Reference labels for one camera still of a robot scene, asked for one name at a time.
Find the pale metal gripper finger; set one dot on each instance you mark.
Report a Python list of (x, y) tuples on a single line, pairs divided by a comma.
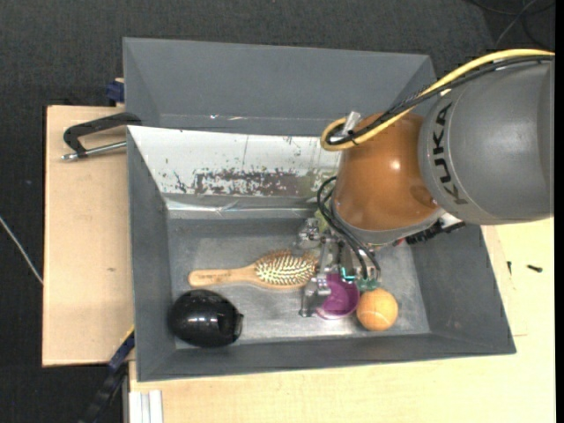
[(309, 232), (313, 299)]

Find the purple plastic cup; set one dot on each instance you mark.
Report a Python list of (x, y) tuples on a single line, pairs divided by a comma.
[(341, 300)]

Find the wooden hairbrush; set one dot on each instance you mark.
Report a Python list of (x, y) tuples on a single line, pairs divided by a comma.
[(282, 270)]

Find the orange tennis ball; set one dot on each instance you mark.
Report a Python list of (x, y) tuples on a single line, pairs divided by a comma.
[(377, 310)]

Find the black glossy oval case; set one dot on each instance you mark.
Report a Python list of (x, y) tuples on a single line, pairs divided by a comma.
[(202, 319)]

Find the grey metal bin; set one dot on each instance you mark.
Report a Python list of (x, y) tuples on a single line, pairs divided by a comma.
[(264, 77)]

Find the small black screw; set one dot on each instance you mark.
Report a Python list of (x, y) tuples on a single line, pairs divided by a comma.
[(536, 269)]

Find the black cylinder on white bracket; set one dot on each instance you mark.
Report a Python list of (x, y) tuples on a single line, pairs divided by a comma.
[(424, 236)]

